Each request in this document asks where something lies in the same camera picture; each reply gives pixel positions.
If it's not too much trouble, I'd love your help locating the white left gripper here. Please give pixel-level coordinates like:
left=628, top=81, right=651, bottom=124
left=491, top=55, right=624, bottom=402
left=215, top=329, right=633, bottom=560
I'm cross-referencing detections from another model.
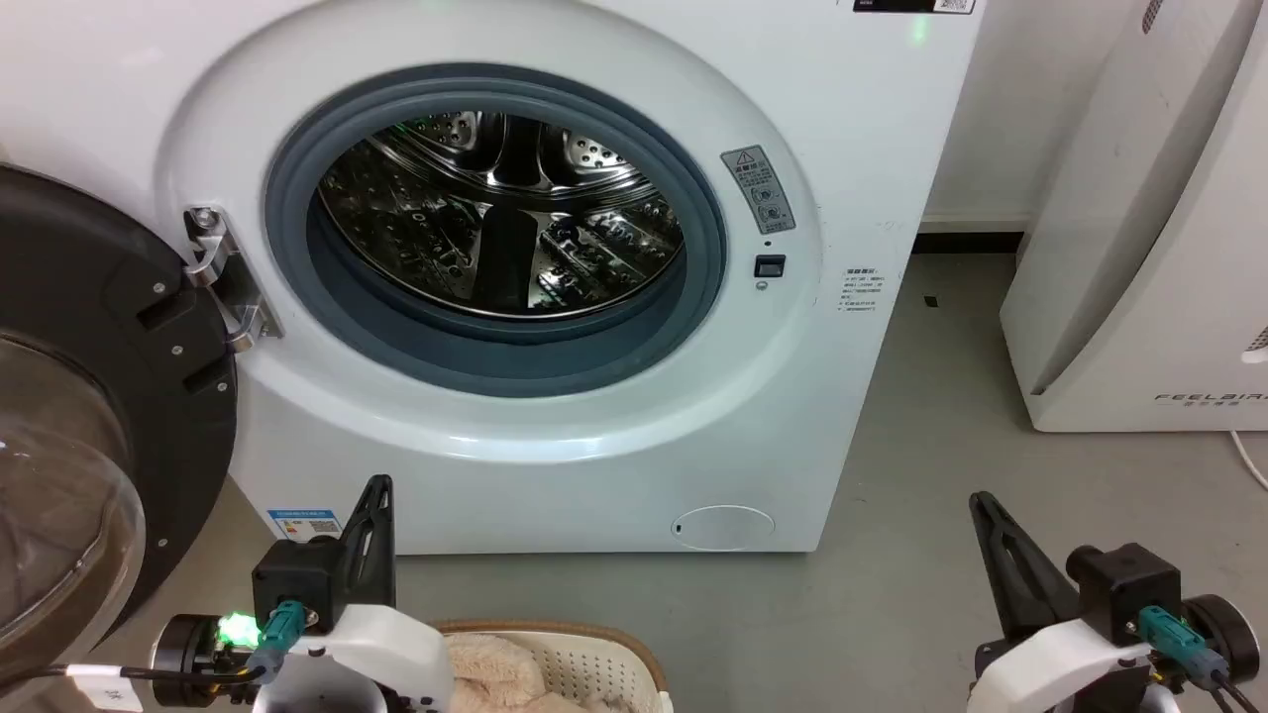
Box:
left=151, top=474, right=458, bottom=713

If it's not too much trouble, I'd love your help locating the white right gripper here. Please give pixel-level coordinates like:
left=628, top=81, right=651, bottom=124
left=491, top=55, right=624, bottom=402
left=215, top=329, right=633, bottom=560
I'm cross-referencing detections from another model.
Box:
left=969, top=491, right=1262, bottom=713

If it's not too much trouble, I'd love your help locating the beige fluffy plush toy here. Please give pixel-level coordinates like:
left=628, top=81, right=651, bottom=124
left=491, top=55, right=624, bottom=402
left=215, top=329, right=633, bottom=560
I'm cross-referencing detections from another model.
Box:
left=441, top=633, right=635, bottom=713

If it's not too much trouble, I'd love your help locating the metal washing machine door hinge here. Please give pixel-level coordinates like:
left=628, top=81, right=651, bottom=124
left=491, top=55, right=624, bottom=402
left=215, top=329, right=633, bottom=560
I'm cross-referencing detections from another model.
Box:
left=182, top=205, right=284, bottom=355

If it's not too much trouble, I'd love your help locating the stainless steel washing machine drum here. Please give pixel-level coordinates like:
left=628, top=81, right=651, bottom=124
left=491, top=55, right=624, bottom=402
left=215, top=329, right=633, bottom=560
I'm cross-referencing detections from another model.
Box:
left=316, top=110, right=687, bottom=321

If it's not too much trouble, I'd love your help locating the dark round washer door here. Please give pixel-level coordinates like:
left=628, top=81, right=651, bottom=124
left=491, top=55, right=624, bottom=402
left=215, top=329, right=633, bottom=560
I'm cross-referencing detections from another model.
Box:
left=0, top=163, right=240, bottom=684

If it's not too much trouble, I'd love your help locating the blue energy label sticker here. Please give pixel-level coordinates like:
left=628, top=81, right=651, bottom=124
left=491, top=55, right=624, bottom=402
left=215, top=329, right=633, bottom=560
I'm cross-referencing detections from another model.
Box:
left=266, top=507, right=344, bottom=544

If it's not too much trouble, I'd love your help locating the white front-load washing machine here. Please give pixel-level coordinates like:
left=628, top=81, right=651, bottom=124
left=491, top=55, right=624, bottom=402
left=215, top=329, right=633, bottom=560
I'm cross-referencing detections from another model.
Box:
left=0, top=0, right=988, bottom=556

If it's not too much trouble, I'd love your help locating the grey rubber door gasket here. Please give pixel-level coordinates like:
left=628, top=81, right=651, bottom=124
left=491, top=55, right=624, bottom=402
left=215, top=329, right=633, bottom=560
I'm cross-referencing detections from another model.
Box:
left=262, top=63, right=730, bottom=399

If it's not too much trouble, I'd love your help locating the white woven laundry basket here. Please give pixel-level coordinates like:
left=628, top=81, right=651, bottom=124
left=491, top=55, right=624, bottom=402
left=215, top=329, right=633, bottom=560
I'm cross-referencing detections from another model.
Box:
left=430, top=620, right=676, bottom=713

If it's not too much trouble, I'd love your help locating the oval drain filter cover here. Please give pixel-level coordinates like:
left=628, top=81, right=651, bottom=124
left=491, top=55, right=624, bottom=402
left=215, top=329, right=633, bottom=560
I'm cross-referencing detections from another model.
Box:
left=671, top=504, right=778, bottom=553

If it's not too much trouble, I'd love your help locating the white air purifier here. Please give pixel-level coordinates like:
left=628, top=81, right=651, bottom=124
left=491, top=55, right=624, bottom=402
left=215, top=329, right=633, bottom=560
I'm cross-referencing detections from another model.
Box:
left=998, top=0, right=1268, bottom=434

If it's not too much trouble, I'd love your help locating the small text sticker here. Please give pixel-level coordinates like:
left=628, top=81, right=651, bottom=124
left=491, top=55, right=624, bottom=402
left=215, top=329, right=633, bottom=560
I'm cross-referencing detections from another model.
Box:
left=838, top=264, right=885, bottom=316

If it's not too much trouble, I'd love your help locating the black baseboard strip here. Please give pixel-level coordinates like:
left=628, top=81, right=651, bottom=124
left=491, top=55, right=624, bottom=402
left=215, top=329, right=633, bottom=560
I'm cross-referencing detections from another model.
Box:
left=915, top=232, right=1027, bottom=256

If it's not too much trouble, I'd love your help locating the grey warning sticker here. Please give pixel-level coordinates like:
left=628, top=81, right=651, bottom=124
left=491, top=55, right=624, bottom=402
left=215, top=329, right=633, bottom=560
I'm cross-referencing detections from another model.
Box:
left=720, top=145, right=797, bottom=237

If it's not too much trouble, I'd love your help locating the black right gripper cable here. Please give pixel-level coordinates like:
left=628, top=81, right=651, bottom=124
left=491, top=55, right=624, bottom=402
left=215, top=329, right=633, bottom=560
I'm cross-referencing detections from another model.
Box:
left=1136, top=605, right=1268, bottom=713

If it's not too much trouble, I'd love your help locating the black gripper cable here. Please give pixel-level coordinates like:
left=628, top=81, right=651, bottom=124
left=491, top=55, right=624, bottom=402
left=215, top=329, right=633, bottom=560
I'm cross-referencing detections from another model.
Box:
left=1136, top=605, right=1268, bottom=713
left=0, top=598, right=306, bottom=710

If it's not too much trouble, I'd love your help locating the white power cable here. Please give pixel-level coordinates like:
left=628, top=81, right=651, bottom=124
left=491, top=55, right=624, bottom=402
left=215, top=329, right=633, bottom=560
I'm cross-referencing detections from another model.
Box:
left=1228, top=429, right=1268, bottom=492

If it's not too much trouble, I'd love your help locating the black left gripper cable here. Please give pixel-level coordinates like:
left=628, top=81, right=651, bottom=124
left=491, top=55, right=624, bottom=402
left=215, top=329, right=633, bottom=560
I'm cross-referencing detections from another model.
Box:
left=0, top=598, right=306, bottom=710

